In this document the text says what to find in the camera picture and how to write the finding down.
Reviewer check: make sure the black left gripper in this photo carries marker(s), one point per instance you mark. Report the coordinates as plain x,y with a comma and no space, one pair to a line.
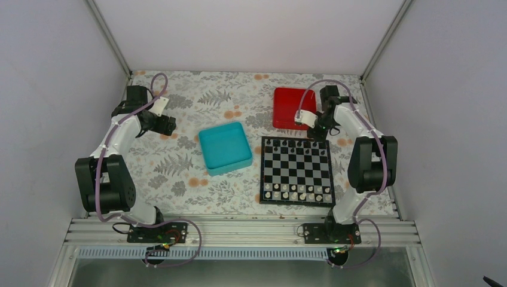
170,126

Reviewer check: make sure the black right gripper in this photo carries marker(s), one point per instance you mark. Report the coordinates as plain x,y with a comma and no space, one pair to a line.
312,134

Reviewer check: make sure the teal plastic tray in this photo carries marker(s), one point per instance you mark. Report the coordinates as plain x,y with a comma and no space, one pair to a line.
225,148

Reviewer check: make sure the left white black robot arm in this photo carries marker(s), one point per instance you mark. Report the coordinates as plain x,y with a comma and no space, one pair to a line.
104,181

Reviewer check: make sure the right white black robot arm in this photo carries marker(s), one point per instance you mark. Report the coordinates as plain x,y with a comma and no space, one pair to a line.
373,161

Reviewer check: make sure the black white chess board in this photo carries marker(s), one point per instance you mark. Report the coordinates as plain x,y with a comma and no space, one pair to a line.
308,166

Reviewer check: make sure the white chess pieces row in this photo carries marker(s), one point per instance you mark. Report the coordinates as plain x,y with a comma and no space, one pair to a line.
296,193

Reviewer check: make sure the red plastic tray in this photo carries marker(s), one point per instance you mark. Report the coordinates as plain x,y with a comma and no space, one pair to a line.
285,104

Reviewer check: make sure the floral patterned table mat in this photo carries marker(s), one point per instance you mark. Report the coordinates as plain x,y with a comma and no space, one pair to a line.
169,171

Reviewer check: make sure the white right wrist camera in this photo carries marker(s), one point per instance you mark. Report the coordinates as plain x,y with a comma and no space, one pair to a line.
305,117

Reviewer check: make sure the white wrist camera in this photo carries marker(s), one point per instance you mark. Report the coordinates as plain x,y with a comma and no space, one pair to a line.
159,106
305,117

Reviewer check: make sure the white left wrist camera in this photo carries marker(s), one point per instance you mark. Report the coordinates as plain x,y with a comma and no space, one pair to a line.
159,106

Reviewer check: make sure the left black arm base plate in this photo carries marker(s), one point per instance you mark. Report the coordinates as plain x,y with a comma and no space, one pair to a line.
172,233

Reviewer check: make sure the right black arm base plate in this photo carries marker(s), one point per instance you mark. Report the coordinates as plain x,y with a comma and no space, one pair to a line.
320,233

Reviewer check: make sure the aluminium rail frame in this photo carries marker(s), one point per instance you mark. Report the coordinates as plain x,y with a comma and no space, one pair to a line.
240,237

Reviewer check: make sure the aluminium corner frame post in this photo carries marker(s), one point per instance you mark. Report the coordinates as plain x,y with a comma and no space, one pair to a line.
106,32

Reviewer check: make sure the right aluminium corner post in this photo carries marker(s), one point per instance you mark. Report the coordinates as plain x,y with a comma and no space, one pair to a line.
393,27

